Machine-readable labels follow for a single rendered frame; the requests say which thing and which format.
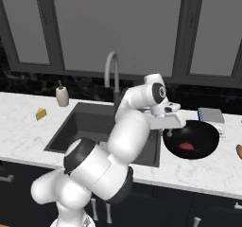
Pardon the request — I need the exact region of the yellow cheese wedge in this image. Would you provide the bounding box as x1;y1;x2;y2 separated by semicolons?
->
35;107;48;122

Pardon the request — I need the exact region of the grey cupboard door handle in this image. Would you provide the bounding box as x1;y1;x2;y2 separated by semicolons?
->
105;201;113;225
191;216;203;227
90;198;99;222

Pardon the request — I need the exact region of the dark grey sink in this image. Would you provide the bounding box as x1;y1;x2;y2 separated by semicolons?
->
43;101;163;168

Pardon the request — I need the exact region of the black bowl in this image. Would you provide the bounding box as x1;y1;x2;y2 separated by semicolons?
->
162;119;220;161

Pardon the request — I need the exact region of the brown bread loaf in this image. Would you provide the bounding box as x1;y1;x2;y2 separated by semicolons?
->
235;144;242;160

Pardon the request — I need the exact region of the red food piece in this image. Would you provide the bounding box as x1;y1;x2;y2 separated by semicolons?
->
178;141;195;151

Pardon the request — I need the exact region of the beige soap dispenser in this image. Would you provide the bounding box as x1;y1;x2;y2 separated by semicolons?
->
55;79;70;108

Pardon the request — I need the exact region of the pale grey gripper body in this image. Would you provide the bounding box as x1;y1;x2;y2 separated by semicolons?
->
148;112;187;131

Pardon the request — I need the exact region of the dark drawer front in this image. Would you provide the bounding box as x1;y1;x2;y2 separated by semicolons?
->
191;192;242;218
0;160;62;227

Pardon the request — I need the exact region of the grey flat block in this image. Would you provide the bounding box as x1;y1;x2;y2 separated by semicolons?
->
197;107;226;124

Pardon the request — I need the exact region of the dark grey framed window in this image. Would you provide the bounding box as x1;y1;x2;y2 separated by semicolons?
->
0;0;242;89

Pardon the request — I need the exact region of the dark cupboard door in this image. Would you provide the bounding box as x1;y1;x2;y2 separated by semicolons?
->
94;182;195;227
185;209;242;227

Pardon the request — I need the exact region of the grey curved tap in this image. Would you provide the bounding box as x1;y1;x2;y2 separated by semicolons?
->
103;50;122;106

